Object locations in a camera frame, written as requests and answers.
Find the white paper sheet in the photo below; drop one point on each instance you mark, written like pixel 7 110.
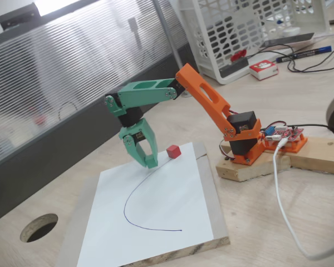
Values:
pixel 156 208

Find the white round puck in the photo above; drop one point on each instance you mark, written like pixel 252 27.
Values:
pixel 290 30

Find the blue marker pen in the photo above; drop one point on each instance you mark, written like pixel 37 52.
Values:
pixel 309 53

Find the red and white small box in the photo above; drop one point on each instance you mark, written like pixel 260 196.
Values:
pixel 263 71

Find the red plastic clip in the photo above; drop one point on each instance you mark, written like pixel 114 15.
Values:
pixel 238 55

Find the black box device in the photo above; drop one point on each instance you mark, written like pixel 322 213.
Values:
pixel 16 16

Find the dark flat tablet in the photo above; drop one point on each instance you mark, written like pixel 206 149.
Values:
pixel 289 39

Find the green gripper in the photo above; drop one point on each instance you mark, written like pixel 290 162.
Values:
pixel 136 132

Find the black rectangular block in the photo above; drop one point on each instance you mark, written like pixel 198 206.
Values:
pixel 233 68

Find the white plastic lattice basket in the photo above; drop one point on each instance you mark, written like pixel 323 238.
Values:
pixel 325 19

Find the red controller circuit board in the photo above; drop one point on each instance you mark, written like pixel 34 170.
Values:
pixel 286 133

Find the ribbed glass desk partition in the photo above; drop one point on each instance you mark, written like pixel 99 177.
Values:
pixel 72 69

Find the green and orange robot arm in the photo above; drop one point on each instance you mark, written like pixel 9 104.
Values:
pixel 208 94

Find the grey laminated wooden board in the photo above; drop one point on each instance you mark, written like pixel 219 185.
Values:
pixel 217 217

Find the wooden base block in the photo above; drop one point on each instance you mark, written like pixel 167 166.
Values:
pixel 253 171

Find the red cube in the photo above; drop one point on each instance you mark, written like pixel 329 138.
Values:
pixel 174 152

